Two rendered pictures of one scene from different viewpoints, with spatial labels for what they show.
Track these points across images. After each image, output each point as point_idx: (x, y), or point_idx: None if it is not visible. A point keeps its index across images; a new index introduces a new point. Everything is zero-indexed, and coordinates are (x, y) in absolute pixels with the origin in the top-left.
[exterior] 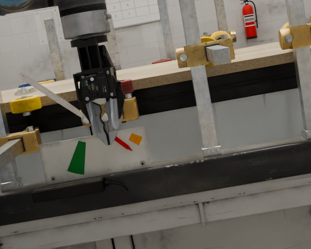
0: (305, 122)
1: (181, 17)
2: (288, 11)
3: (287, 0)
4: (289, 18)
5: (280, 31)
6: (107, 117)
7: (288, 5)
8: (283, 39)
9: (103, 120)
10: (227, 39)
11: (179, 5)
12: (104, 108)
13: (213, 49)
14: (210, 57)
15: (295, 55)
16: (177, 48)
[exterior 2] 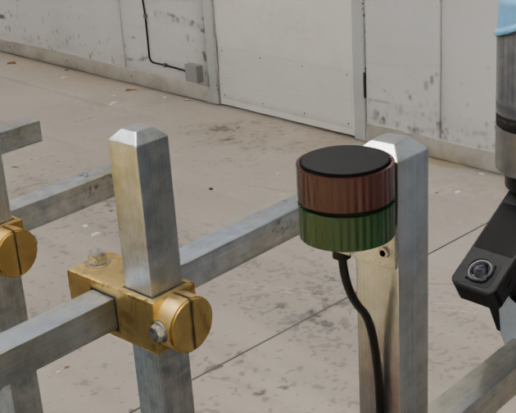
0: (43, 411)
1: (174, 211)
2: None
3: None
4: None
5: (23, 232)
6: (498, 365)
7: None
8: (36, 243)
9: None
10: (115, 253)
11: (142, 189)
12: None
13: (296, 207)
14: (233, 258)
15: (20, 278)
16: (192, 294)
